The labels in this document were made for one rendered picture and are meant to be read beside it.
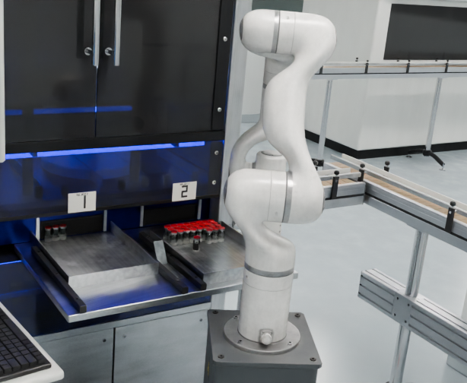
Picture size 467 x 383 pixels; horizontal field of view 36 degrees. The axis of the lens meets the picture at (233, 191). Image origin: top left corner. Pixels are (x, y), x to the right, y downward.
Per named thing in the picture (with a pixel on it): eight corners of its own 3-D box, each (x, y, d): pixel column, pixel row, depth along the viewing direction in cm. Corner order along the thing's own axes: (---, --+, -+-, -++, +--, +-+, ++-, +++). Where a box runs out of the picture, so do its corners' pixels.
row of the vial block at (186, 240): (168, 244, 225) (169, 230, 224) (218, 236, 235) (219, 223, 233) (171, 246, 224) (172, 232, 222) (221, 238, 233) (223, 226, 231)
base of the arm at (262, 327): (306, 356, 173) (315, 286, 167) (226, 353, 171) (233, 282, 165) (293, 318, 191) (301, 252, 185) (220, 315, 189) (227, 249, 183)
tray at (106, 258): (30, 242, 218) (30, 231, 217) (111, 231, 232) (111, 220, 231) (68, 289, 191) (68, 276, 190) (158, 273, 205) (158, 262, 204)
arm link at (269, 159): (249, 200, 201) (283, 204, 201) (254, 155, 197) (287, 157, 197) (249, 191, 209) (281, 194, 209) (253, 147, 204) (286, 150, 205)
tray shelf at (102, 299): (13, 250, 216) (13, 244, 216) (216, 223, 253) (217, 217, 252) (68, 322, 178) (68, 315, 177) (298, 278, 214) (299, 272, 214)
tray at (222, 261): (149, 240, 227) (150, 229, 226) (221, 230, 241) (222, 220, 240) (202, 285, 200) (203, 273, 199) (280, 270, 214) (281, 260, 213)
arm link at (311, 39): (252, 221, 175) (319, 227, 175) (254, 219, 163) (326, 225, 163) (268, 19, 179) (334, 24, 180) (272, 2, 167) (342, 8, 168)
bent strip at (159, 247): (151, 259, 213) (153, 241, 212) (161, 258, 215) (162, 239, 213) (173, 279, 202) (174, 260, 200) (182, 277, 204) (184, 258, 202)
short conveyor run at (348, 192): (217, 226, 255) (220, 183, 250) (196, 211, 267) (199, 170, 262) (365, 205, 291) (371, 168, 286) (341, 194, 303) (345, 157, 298)
